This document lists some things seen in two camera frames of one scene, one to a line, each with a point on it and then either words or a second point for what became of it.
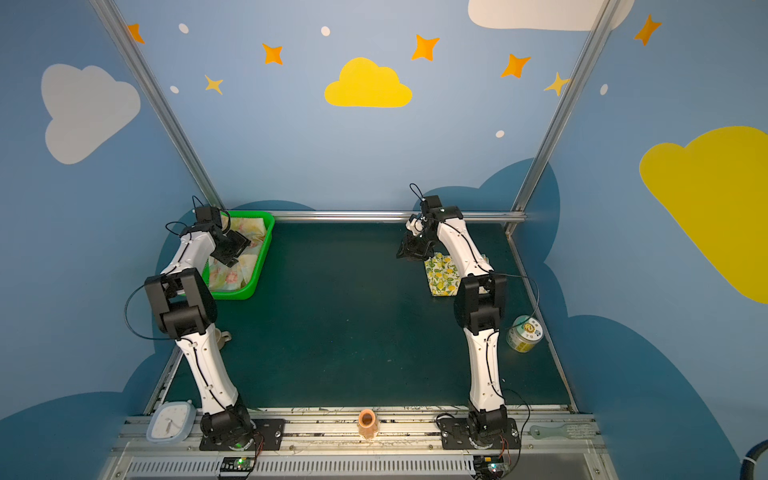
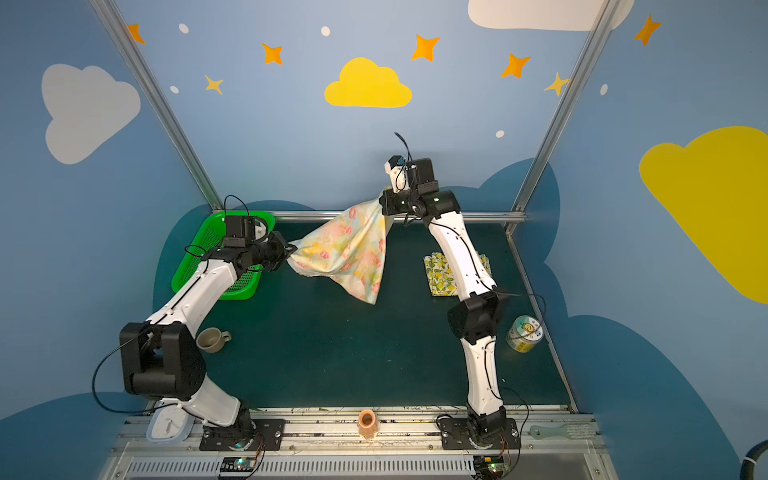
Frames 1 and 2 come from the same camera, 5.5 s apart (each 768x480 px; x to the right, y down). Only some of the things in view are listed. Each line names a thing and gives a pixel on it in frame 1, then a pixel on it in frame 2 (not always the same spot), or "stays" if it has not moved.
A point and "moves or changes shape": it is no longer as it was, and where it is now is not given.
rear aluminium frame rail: [339, 216] stays
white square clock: [171, 422] stays
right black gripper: [413, 248] -> [389, 201]
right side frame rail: [538, 315] stays
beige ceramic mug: [221, 337] stays
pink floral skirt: [226, 278] moves or changes shape
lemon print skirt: [443, 276] stays
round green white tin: [524, 332] stays
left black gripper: [230, 248] -> [279, 250]
